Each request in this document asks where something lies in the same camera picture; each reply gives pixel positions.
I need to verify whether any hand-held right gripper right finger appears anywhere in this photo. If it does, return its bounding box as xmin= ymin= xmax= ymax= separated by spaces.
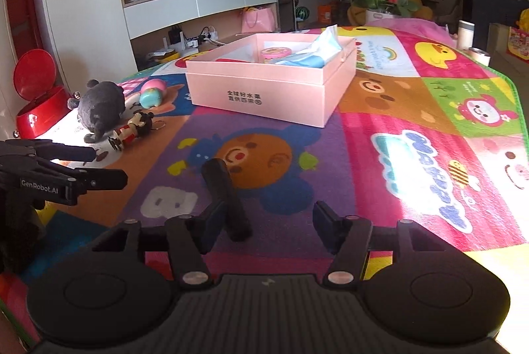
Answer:
xmin=313 ymin=201 xmax=447 ymax=288

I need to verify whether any white mug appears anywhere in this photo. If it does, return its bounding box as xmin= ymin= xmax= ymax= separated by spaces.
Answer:
xmin=469 ymin=47 xmax=492 ymax=64

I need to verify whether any black cylindrical rod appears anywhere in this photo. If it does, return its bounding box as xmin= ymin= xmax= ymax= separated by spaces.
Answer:
xmin=201 ymin=158 xmax=253 ymax=242

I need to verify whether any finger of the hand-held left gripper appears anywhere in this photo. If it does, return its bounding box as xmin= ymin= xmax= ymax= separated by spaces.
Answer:
xmin=25 ymin=140 xmax=97 ymax=164
xmin=70 ymin=169 xmax=127 ymax=198

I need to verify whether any orange bag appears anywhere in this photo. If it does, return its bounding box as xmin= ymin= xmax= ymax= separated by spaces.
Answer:
xmin=317 ymin=3 xmax=337 ymax=24

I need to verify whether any pink blanket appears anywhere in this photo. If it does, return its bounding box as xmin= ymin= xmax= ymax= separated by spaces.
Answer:
xmin=370 ymin=17 xmax=449 ymax=34

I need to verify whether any red lidded bin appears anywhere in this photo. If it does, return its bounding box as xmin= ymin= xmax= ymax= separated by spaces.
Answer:
xmin=13 ymin=49 xmax=74 ymax=140

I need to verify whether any pink and teal egg toy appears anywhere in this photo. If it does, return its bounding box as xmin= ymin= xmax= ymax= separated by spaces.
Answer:
xmin=139 ymin=78 xmax=168 ymax=109

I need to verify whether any red cartoon doll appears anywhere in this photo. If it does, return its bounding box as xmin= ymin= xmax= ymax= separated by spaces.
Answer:
xmin=108 ymin=111 xmax=168 ymax=151

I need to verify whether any yellow cartoon bag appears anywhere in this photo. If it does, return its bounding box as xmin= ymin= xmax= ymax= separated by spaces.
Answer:
xmin=508 ymin=7 xmax=529 ymax=58

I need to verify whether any black plush toy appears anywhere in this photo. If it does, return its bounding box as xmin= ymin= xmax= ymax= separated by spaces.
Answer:
xmin=67 ymin=80 xmax=126 ymax=144

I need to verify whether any white thermos cup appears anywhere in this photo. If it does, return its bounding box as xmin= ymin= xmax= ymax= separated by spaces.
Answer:
xmin=457 ymin=20 xmax=476 ymax=49

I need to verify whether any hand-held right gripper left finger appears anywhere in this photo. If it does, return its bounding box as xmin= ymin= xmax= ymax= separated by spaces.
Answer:
xmin=93 ymin=199 xmax=227 ymax=289

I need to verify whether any white television cabinet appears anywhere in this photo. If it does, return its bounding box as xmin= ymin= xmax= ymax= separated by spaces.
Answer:
xmin=121 ymin=0 xmax=278 ymax=67

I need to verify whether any pink gift bag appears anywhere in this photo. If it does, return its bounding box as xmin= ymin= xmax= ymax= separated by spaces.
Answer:
xmin=241 ymin=6 xmax=276 ymax=33

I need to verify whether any pink cardboard box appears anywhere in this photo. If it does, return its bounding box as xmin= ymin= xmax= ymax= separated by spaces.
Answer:
xmin=184 ymin=33 xmax=357 ymax=128

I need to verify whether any pink round tin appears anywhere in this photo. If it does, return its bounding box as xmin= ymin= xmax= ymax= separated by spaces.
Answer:
xmin=261 ymin=47 xmax=295 ymax=64

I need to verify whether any blue tissue pack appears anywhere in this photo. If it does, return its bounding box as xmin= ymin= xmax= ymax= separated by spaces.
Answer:
xmin=275 ymin=25 xmax=344 ymax=69

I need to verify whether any colourful cartoon play mat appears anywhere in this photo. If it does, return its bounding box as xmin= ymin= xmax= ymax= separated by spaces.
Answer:
xmin=0 ymin=25 xmax=529 ymax=354

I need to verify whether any dark fish tank cabinet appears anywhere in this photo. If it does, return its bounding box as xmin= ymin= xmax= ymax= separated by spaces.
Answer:
xmin=471 ymin=0 xmax=529 ymax=49

